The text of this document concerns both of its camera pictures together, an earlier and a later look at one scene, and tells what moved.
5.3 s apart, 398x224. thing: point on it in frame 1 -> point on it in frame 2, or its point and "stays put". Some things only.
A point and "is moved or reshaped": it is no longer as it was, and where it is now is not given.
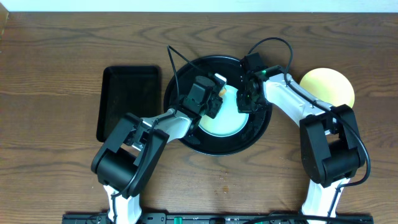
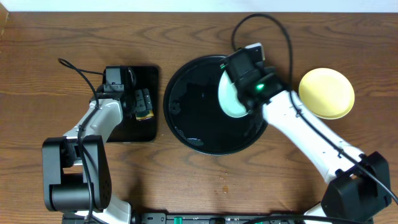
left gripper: [213, 101] -> [137, 101]
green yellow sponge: [222, 93] -> [143, 114]
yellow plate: [329, 86] stays put
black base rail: [222, 218] stays put
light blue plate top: [229, 121] is moved or reshaped
